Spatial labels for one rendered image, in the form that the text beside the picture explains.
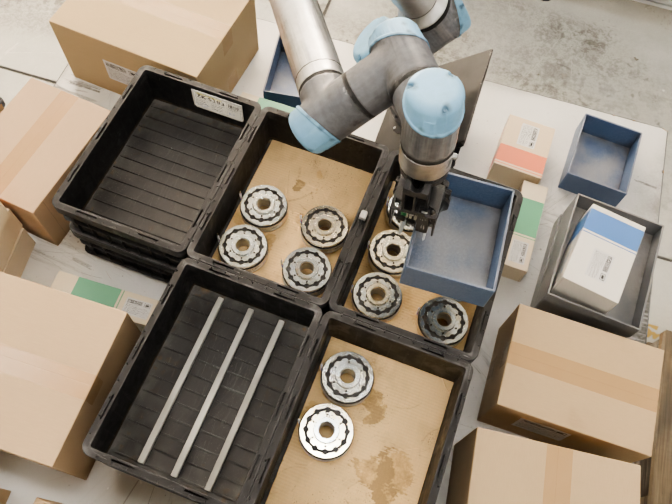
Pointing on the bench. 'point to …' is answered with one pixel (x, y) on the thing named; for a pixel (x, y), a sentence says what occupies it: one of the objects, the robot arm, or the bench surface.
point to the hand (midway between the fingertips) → (418, 219)
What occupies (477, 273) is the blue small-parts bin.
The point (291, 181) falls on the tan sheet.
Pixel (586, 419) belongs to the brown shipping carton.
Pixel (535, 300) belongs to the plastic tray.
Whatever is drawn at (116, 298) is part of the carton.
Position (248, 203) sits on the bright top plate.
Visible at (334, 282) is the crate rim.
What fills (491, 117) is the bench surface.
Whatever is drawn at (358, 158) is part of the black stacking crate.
